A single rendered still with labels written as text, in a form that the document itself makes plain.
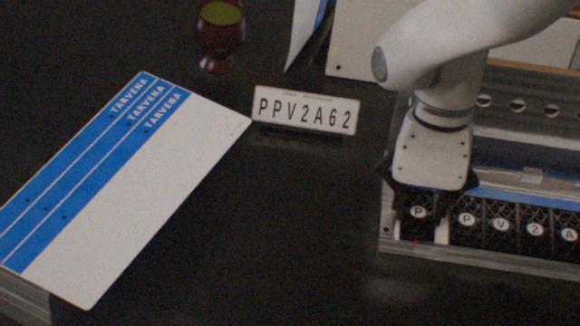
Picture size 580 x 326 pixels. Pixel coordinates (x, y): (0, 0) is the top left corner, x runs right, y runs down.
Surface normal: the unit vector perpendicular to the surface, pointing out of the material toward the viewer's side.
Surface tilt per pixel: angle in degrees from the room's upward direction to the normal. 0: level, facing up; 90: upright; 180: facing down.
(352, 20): 90
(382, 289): 0
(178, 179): 0
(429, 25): 51
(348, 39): 90
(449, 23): 47
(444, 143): 76
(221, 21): 0
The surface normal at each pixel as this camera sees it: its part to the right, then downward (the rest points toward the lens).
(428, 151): -0.07, 0.54
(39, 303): -0.47, 0.60
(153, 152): 0.11, -0.70
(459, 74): 0.31, 0.57
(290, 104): -0.05, 0.35
